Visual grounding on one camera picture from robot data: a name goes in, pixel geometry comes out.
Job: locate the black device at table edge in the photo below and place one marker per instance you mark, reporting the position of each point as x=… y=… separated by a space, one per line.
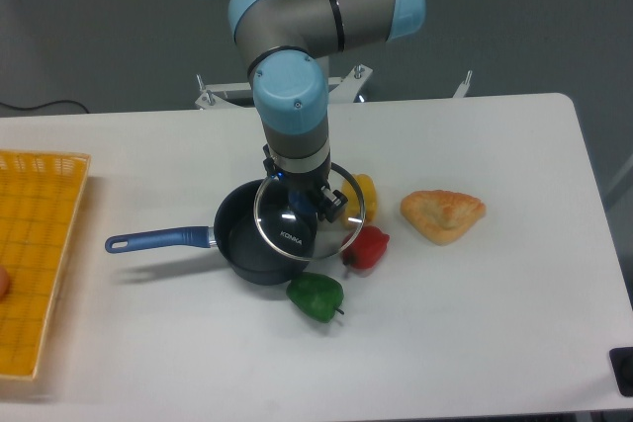
x=621 y=362

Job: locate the orange object in basket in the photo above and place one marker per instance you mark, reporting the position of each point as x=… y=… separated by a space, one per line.
x=5 y=282

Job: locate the dark saucepan with blue handle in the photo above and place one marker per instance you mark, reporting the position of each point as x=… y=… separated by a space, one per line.
x=234 y=233

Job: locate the glass pot lid blue knob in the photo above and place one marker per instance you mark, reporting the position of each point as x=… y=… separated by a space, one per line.
x=288 y=222

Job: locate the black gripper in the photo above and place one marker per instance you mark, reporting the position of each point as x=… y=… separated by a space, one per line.
x=308 y=175

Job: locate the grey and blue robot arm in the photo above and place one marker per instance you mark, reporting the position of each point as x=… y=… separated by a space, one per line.
x=280 y=43

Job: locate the yellow bell pepper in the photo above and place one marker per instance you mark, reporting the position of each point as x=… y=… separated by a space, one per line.
x=352 y=212

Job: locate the green bell pepper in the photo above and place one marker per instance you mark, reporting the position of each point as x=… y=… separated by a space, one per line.
x=318 y=296

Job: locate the toasted bread slice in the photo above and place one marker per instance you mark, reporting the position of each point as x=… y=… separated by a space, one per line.
x=441 y=216

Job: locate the red bell pepper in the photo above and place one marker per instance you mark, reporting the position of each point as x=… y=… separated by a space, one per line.
x=367 y=249

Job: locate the yellow woven basket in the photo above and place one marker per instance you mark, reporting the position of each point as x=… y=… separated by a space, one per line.
x=41 y=193

